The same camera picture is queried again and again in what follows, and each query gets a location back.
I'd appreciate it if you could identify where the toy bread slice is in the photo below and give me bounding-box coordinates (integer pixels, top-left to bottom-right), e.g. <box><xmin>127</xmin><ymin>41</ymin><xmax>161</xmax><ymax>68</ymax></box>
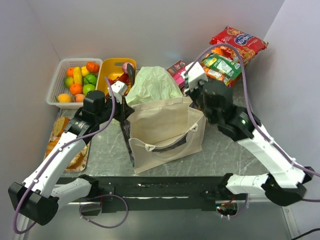
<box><xmin>52</xmin><ymin>116</ymin><xmax>70</xmax><ymax>137</ymax></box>

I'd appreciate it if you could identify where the large red snack bag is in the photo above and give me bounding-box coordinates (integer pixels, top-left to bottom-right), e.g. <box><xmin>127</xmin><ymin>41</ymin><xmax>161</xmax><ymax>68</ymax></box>
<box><xmin>209</xmin><ymin>26</ymin><xmax>268</xmax><ymax>65</ymax></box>

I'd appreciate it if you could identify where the yellow toy mango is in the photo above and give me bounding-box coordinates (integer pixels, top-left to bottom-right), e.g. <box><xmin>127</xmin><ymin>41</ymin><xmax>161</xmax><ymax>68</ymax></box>
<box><xmin>56</xmin><ymin>93</ymin><xmax>73</xmax><ymax>103</ymax></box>

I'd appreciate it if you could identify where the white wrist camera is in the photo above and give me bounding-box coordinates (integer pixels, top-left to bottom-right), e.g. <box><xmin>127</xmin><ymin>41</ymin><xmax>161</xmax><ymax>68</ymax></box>
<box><xmin>181</xmin><ymin>61</ymin><xmax>208</xmax><ymax>94</ymax></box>
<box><xmin>110</xmin><ymin>81</ymin><xmax>128</xmax><ymax>104</ymax></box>

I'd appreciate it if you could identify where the green snack packet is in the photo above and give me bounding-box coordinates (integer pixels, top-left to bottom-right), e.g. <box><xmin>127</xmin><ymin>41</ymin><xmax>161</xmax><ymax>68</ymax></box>
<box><xmin>201</xmin><ymin>53</ymin><xmax>242</xmax><ymax>80</ymax></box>

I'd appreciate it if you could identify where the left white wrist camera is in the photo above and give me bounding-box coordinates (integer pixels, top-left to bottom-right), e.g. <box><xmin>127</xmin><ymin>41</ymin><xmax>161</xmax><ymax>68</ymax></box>
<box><xmin>110</xmin><ymin>81</ymin><xmax>128</xmax><ymax>104</ymax></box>

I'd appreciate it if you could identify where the dark red box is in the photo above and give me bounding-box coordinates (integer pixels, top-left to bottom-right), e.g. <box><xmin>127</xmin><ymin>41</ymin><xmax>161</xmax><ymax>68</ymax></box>
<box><xmin>166</xmin><ymin>60</ymin><xmax>186</xmax><ymax>77</ymax></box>

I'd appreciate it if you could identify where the orange snack packet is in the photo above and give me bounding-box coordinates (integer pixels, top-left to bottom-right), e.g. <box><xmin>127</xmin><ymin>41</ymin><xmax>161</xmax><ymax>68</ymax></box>
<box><xmin>203</xmin><ymin>67</ymin><xmax>233</xmax><ymax>87</ymax></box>

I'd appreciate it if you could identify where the purple cable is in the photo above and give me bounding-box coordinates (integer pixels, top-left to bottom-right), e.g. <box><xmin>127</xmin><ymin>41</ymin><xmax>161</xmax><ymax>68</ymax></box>
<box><xmin>183</xmin><ymin>43</ymin><xmax>320</xmax><ymax>221</ymax></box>
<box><xmin>12</xmin><ymin>76</ymin><xmax>130</xmax><ymax>235</ymax></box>

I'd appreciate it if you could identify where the pink box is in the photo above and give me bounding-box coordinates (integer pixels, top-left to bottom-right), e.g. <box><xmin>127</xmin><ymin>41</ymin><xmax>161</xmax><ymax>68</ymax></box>
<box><xmin>173</xmin><ymin>69</ymin><xmax>186</xmax><ymax>89</ymax></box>

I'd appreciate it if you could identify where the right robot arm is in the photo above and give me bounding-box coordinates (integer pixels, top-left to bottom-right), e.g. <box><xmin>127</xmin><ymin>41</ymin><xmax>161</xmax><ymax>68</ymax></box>
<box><xmin>184</xmin><ymin>79</ymin><xmax>313</xmax><ymax>207</ymax></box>

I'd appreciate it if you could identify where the yellow plastic bin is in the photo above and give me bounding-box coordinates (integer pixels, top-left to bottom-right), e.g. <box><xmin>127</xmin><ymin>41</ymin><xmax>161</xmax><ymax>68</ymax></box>
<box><xmin>96</xmin><ymin>57</ymin><xmax>137</xmax><ymax>95</ymax></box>

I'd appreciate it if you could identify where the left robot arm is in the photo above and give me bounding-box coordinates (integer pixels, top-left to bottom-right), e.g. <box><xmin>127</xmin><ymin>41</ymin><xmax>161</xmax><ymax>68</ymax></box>
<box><xmin>8</xmin><ymin>90</ymin><xmax>134</xmax><ymax>226</ymax></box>

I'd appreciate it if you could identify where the toy peach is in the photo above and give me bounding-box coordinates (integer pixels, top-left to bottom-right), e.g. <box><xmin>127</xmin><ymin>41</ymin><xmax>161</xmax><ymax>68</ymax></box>
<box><xmin>74</xmin><ymin>93</ymin><xmax>86</xmax><ymax>103</ymax></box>

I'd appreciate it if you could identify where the floral bread tray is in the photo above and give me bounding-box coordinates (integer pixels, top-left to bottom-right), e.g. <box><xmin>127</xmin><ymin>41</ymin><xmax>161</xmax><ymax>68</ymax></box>
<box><xmin>43</xmin><ymin>130</ymin><xmax>90</xmax><ymax>172</ymax></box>

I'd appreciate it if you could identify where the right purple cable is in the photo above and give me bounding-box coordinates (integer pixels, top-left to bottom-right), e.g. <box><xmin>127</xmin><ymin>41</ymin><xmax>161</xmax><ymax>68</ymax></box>
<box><xmin>183</xmin><ymin>43</ymin><xmax>320</xmax><ymax>221</ymax></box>

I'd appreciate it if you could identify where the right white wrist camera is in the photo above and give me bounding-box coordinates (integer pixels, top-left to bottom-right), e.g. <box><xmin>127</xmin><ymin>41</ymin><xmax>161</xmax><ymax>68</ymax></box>
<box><xmin>181</xmin><ymin>61</ymin><xmax>208</xmax><ymax>94</ymax></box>

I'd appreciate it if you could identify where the light green plastic bag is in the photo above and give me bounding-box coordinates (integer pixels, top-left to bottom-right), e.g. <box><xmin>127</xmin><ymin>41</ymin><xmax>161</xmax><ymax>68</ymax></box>
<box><xmin>125</xmin><ymin>66</ymin><xmax>183</xmax><ymax>106</ymax></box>

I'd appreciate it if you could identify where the pink toy onion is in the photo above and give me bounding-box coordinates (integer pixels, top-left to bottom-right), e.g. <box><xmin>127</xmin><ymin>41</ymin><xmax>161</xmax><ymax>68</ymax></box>
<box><xmin>122</xmin><ymin>62</ymin><xmax>135</xmax><ymax>74</ymax></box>

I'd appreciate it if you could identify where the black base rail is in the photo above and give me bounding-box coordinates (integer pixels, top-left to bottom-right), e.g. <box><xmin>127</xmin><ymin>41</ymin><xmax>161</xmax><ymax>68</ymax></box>
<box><xmin>58</xmin><ymin>174</ymin><xmax>271</xmax><ymax>213</ymax></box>

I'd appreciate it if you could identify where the white plastic fruit basket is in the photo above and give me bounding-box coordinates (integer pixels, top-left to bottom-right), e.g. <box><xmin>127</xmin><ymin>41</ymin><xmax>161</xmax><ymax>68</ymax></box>
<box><xmin>46</xmin><ymin>58</ymin><xmax>103</xmax><ymax>110</ymax></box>

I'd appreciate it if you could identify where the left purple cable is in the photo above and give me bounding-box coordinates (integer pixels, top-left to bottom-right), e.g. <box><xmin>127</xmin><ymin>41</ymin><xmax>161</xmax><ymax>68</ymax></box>
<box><xmin>12</xmin><ymin>76</ymin><xmax>130</xmax><ymax>235</ymax></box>

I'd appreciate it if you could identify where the toy orange fruit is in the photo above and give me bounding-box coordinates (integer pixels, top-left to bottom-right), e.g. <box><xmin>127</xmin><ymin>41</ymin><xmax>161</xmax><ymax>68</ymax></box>
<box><xmin>69</xmin><ymin>83</ymin><xmax>83</xmax><ymax>96</ymax></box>

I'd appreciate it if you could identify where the orange toy pumpkin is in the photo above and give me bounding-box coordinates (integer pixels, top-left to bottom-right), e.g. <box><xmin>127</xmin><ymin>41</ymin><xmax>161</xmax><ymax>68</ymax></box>
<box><xmin>86</xmin><ymin>61</ymin><xmax>100</xmax><ymax>74</ymax></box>

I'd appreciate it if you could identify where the red toy lobster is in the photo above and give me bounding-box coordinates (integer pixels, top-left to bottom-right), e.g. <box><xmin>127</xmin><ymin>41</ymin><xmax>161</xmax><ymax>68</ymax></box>
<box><xmin>108</xmin><ymin>73</ymin><xmax>132</xmax><ymax>96</ymax></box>

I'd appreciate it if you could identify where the yellow toy corn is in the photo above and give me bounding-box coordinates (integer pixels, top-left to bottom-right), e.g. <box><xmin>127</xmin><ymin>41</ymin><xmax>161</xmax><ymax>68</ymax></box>
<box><xmin>73</xmin><ymin>66</ymin><xmax>83</xmax><ymax>85</ymax></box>

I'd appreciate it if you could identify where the beige canvas tote bag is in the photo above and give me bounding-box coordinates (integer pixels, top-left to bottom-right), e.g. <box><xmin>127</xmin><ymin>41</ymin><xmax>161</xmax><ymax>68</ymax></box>
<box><xmin>120</xmin><ymin>97</ymin><xmax>206</xmax><ymax>174</ymax></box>

